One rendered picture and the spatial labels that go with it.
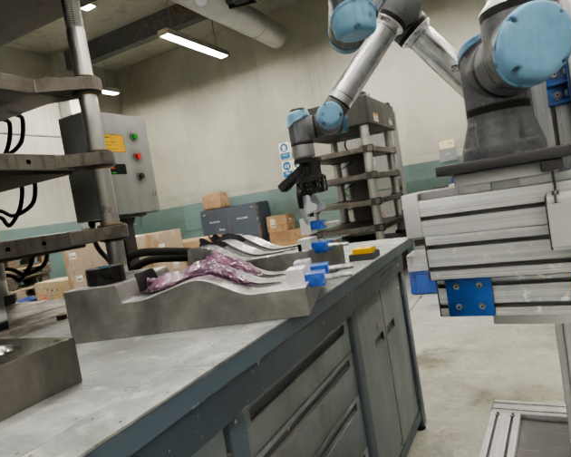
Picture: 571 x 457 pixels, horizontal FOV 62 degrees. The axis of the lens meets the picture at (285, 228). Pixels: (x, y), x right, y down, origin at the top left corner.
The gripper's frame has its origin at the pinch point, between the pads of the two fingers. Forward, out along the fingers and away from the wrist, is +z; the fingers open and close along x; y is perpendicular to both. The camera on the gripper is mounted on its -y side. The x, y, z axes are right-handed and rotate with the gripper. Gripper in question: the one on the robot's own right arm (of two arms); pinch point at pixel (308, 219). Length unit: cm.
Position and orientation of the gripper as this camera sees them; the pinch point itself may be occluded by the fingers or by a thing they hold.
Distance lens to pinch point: 158.3
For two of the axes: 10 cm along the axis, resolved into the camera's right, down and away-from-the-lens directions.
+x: 4.4, -1.2, 8.9
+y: 8.8, -1.2, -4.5
